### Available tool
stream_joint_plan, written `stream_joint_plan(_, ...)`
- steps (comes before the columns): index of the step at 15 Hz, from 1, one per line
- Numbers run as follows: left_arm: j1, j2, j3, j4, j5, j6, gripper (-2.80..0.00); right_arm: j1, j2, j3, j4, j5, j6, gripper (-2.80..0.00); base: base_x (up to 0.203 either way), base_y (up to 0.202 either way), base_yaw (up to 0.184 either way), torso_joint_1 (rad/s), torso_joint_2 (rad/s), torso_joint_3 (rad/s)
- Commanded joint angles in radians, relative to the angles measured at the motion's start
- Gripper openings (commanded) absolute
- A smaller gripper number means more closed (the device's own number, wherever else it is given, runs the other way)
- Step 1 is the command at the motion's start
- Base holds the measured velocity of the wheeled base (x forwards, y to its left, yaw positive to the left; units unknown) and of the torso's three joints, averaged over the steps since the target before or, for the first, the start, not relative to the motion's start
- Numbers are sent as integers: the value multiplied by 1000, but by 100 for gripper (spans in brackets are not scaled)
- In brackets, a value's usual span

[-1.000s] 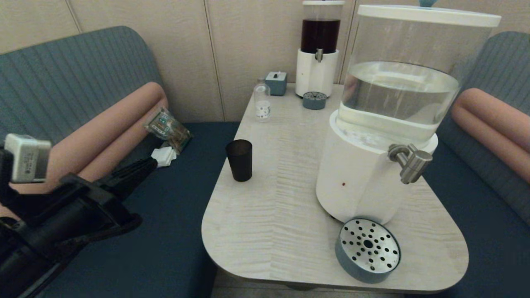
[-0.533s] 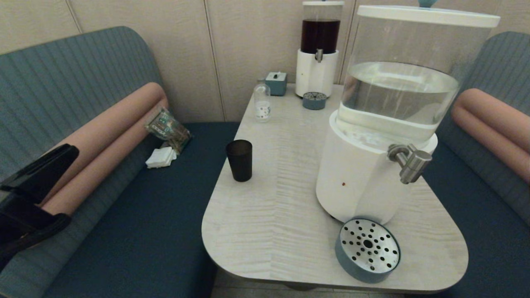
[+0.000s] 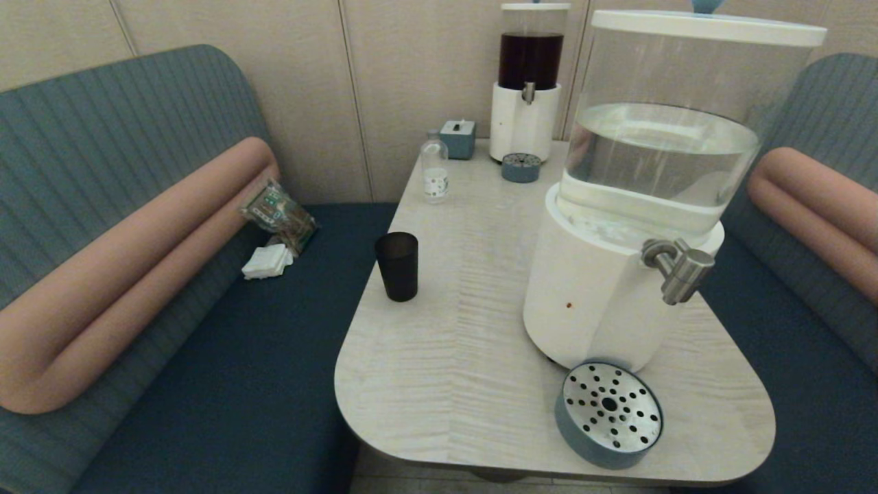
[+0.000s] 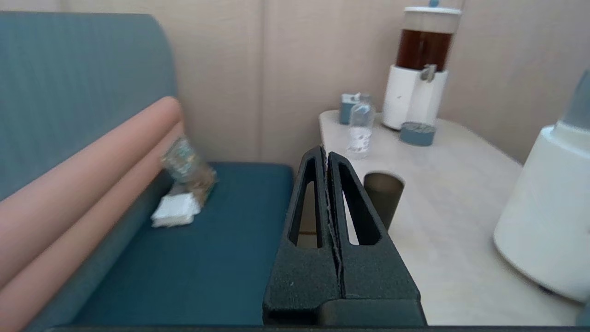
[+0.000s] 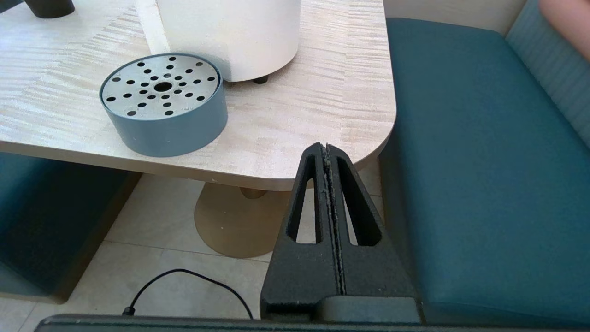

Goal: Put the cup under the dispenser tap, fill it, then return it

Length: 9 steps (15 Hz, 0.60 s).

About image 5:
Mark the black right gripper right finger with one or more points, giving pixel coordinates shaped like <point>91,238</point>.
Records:
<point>378,276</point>

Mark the teal bench beside water dispenser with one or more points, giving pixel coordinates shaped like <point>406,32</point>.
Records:
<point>484,184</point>

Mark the black tapered cup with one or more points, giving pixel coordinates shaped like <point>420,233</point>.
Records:
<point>50,8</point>

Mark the large blue-grey perforated drip tray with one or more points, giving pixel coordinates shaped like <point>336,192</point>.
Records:
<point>170,133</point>

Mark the short pink bolster cushion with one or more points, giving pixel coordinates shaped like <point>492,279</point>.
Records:
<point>571,23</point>

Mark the tan table pedestal base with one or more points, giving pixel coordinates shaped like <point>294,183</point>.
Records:
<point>235,223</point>

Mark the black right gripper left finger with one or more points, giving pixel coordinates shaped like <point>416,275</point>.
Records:
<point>299,276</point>

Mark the large white water dispenser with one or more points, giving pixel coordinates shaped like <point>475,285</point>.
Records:
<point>239,37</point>

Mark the teal bench with snack packet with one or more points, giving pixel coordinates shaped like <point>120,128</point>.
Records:
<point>41,226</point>

